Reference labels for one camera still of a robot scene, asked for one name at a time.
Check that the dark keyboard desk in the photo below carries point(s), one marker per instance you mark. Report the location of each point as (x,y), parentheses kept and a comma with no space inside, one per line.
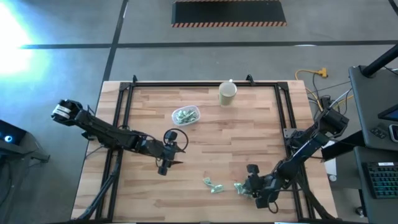
(376,211)

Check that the tablet screen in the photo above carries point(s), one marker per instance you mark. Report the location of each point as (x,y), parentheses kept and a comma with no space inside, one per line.
(390,114)

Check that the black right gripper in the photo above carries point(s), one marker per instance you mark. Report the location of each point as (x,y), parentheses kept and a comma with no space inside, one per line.
(264,188)

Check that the black metal table frame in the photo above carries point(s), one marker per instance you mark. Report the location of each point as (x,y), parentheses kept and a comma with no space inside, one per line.
(186,84)

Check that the small black remote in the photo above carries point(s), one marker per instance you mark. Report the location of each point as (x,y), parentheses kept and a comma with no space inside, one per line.
(378,133)

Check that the pale green paper cup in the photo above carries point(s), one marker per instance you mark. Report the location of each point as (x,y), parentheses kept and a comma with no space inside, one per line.
(227,93)

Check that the smartphone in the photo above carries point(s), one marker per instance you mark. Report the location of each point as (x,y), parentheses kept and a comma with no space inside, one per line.
(394,133)

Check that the black orange-striped floor mat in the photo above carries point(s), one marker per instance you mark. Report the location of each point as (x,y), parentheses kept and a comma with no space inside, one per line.
(228,12)

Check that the black monitor pole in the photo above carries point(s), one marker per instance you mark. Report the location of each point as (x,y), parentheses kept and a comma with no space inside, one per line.
(379,60)

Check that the black device with blue light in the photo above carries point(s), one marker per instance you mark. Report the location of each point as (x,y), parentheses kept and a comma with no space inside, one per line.
(12,133)

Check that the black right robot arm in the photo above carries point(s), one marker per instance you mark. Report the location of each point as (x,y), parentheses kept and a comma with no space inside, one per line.
(306,146)

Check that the white paper sheet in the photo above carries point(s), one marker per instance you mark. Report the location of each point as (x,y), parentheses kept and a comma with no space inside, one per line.
(331,166)

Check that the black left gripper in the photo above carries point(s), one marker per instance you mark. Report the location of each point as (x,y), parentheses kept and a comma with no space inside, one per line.
(155,147)

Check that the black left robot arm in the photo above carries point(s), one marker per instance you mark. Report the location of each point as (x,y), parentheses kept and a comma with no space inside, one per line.
(102,132)

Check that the clear plastic container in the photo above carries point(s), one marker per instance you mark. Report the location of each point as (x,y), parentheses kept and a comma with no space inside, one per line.
(174,119)

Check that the black keyboard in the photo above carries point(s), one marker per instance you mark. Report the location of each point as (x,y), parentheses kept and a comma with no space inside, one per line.
(382,180)

